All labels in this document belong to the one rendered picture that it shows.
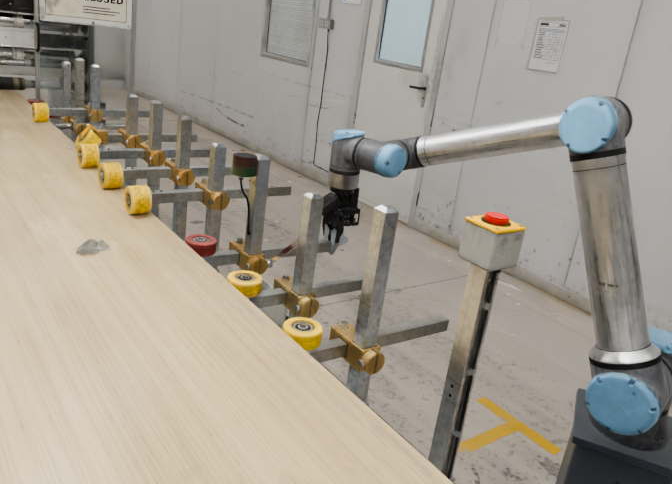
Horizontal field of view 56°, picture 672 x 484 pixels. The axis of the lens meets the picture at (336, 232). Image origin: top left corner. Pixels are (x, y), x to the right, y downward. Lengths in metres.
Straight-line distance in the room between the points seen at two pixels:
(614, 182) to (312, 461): 0.88
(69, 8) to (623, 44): 3.01
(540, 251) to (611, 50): 1.28
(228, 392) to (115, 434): 0.19
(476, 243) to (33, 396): 0.72
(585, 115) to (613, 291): 0.38
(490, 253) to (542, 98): 3.26
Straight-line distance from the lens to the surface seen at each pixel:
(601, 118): 1.43
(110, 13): 3.79
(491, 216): 1.02
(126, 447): 0.96
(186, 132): 2.05
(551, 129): 1.63
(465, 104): 4.61
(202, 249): 1.63
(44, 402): 1.06
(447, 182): 4.72
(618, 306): 1.49
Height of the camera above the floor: 1.50
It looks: 19 degrees down
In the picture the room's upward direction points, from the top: 8 degrees clockwise
